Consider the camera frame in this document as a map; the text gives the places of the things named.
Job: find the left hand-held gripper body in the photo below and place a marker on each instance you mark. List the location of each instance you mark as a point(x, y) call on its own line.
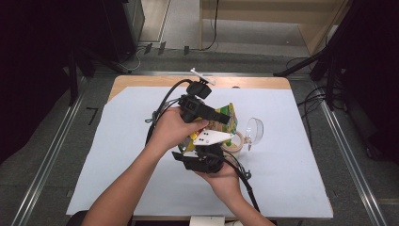
point(191, 108)

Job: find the black metal stand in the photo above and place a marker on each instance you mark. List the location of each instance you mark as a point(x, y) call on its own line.
point(329, 62)
point(73, 78)

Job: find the person's left hand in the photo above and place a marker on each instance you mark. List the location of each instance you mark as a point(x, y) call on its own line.
point(171, 132)

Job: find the yellow green spout pouch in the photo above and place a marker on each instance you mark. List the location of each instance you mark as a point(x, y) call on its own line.
point(227, 121)

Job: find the white paper roll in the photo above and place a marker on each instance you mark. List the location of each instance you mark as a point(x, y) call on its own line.
point(233, 223)

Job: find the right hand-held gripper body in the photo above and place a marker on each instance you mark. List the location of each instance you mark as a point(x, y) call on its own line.
point(208, 161)

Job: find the black cabinet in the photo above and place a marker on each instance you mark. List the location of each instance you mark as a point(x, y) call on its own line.
point(125, 28)

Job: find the light wooden shelf unit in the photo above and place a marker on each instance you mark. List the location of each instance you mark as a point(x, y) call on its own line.
point(313, 19)

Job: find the metal floor rail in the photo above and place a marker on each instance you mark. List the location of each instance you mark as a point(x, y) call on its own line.
point(47, 169)
point(351, 163)

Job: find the person's right hand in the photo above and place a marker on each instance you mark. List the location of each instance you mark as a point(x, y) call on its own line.
point(226, 183)

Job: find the white box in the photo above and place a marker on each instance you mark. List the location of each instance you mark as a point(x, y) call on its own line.
point(207, 221)

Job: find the clear glass jar with lid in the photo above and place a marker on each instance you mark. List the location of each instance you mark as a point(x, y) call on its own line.
point(254, 130)

